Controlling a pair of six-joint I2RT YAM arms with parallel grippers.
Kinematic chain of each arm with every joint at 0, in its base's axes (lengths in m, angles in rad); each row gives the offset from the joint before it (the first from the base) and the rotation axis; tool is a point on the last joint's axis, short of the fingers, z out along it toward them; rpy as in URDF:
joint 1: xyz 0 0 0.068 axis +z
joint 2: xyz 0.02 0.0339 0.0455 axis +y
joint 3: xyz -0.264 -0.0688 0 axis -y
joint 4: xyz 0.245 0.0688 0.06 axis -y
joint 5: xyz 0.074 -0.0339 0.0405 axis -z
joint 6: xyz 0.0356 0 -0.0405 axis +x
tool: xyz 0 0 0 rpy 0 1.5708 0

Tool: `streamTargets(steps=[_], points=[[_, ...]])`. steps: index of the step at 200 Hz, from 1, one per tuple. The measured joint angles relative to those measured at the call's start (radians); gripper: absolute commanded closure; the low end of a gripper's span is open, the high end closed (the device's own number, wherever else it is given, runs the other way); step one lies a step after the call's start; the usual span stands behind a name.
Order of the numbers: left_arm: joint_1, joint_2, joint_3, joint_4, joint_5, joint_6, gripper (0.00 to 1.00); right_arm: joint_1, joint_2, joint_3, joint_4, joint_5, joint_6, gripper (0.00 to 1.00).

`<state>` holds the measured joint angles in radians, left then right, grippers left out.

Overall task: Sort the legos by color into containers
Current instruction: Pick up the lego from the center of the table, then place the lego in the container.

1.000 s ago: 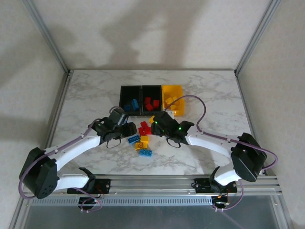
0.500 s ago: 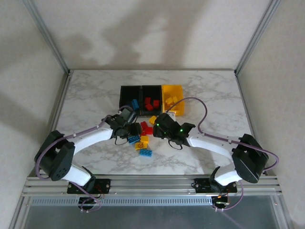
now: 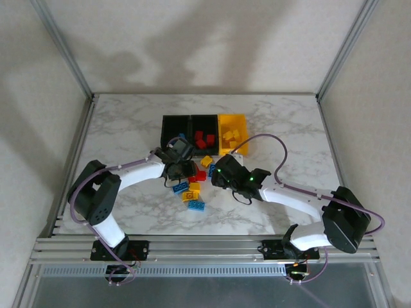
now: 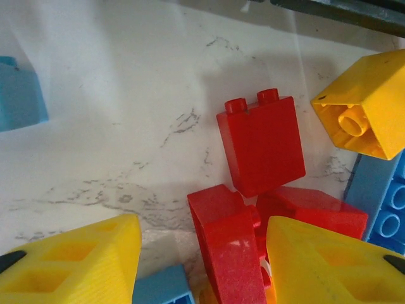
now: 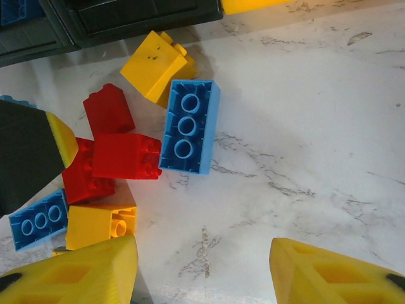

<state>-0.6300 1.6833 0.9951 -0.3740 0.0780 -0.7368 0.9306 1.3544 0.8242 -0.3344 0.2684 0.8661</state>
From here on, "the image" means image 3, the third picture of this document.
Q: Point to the small blue lego brick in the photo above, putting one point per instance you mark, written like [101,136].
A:
[182,136]
[212,170]

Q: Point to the long blue lego brick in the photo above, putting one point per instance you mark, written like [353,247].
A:
[196,205]
[180,187]

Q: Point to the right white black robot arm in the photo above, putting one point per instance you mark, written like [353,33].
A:
[289,200]

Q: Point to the black plastic bin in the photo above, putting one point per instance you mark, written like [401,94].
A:
[205,123]
[170,128]

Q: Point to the yellow plastic bin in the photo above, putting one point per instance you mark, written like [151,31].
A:
[242,125]

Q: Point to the slotted grey metal strip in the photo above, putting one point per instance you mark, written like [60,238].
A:
[192,271]

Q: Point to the small lit controller board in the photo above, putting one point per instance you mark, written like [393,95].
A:
[126,270]
[298,273]

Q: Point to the grey metal base panel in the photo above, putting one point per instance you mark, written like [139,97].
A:
[192,292]

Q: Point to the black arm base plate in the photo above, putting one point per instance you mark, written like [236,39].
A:
[141,248]
[273,248]

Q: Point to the wide aluminium mounting rail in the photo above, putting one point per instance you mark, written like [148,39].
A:
[205,250]

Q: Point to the aluminium table side rail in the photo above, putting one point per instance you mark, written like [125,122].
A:
[329,134]
[82,128]

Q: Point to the aluminium frame post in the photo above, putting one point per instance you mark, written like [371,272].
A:
[64,48]
[344,48]

